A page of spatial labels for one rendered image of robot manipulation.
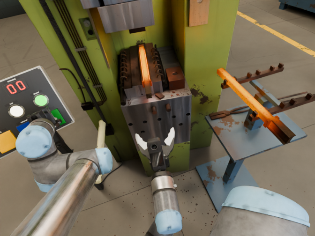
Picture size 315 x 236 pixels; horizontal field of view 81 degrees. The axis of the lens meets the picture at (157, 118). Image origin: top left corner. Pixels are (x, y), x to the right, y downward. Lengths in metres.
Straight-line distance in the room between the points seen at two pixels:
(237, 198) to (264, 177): 1.50
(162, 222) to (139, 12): 0.71
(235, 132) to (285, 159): 1.02
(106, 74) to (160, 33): 0.50
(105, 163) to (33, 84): 0.54
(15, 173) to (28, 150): 1.83
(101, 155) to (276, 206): 0.40
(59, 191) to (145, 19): 0.65
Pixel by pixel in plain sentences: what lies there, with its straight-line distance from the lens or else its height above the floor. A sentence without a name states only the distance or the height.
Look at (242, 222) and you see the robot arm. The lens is 0.32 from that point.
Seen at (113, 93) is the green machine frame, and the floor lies 0.85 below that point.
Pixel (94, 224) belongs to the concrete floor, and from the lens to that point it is 1.75.
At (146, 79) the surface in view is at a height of 1.01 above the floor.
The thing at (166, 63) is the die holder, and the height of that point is 0.92.
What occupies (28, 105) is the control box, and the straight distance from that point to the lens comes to 0.95.
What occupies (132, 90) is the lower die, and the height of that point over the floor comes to 0.97.
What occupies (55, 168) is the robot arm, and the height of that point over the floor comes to 1.15.
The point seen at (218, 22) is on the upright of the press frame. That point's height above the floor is 1.17.
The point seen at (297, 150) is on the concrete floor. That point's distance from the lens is 2.10.
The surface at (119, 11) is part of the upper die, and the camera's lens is 0.79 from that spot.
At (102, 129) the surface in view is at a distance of 1.29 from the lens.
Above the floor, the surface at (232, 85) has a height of 1.03.
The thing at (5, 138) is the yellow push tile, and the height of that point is 1.02.
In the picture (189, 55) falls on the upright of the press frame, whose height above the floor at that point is 1.02.
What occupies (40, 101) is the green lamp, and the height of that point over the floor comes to 1.09.
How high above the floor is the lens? 1.58
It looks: 49 degrees down
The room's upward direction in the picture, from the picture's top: 10 degrees counter-clockwise
